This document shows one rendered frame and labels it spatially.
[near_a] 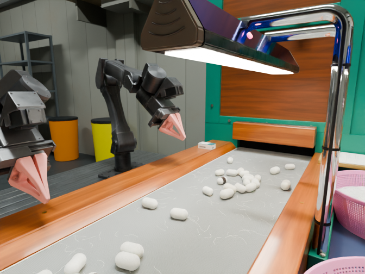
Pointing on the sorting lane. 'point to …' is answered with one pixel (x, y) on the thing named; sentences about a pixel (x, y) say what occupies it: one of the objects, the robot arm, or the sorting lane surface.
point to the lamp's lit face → (201, 55)
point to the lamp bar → (209, 34)
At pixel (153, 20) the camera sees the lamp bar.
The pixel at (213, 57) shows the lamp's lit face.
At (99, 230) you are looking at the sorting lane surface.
